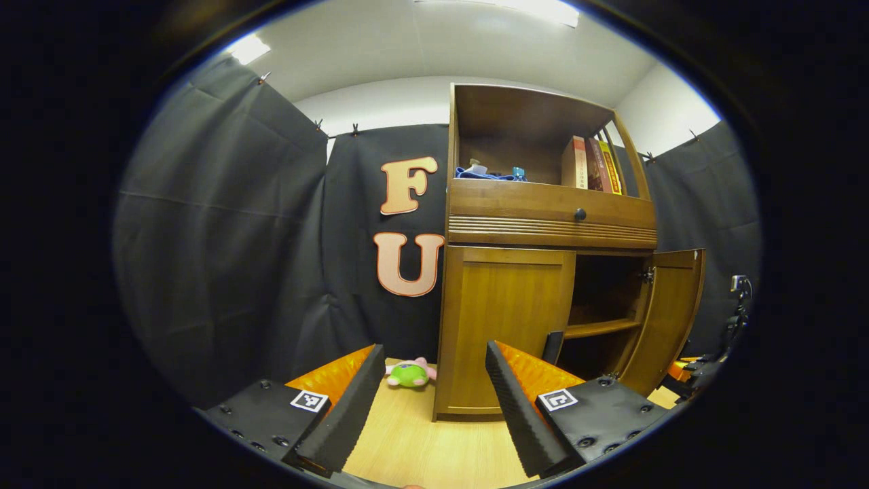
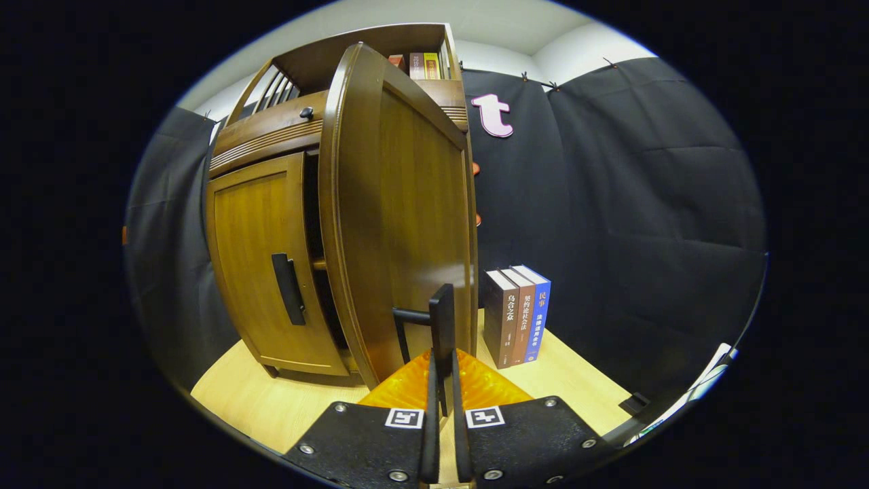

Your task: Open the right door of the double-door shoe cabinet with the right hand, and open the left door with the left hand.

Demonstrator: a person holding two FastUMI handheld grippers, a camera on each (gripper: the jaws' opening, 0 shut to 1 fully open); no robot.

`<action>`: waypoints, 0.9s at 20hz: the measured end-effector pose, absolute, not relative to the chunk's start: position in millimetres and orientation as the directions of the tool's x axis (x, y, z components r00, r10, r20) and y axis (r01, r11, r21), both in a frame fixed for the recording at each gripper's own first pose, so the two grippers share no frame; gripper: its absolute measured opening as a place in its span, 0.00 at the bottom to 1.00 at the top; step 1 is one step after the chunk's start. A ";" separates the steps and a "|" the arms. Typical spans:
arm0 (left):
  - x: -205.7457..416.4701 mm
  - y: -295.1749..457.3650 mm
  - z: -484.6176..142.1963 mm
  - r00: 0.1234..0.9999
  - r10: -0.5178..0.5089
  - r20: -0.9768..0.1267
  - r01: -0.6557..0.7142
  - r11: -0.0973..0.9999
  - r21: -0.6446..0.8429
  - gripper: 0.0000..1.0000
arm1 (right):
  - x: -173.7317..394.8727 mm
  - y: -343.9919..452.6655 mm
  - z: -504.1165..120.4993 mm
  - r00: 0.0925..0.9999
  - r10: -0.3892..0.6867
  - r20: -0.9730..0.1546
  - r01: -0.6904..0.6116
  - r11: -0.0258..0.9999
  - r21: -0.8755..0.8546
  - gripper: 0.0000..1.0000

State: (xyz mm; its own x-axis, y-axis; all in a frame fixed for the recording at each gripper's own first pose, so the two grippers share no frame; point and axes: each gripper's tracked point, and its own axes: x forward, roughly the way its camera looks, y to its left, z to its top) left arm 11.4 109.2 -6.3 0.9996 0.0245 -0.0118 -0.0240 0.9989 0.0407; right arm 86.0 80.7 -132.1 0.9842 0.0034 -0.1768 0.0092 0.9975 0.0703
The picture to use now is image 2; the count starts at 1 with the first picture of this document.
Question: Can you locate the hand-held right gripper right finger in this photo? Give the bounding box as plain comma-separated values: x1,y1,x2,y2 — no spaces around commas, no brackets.
449,348,615,486

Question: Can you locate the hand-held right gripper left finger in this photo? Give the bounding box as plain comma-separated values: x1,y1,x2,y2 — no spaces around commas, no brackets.
280,348,442,486

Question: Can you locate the black door handle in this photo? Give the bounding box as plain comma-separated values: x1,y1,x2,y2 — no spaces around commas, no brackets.
392,284,456,416
272,253,308,327

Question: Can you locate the wooden cabinet door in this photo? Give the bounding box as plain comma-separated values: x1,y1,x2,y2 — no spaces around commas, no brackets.
206,151,350,378
318,42,479,389

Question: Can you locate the wooden double-door shoe cabinet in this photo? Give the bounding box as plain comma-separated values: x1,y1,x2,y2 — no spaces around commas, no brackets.
204,22,479,381

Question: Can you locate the dark brown book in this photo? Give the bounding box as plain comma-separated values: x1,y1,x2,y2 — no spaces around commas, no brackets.
483,270,520,369

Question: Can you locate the rust brown book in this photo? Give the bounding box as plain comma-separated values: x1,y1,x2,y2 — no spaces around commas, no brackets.
501,267,537,365

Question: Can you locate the blue book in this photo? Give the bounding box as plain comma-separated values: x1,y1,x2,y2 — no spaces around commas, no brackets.
511,264,552,363

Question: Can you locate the black backdrop cloth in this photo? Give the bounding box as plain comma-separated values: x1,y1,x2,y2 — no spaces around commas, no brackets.
124,58,768,408

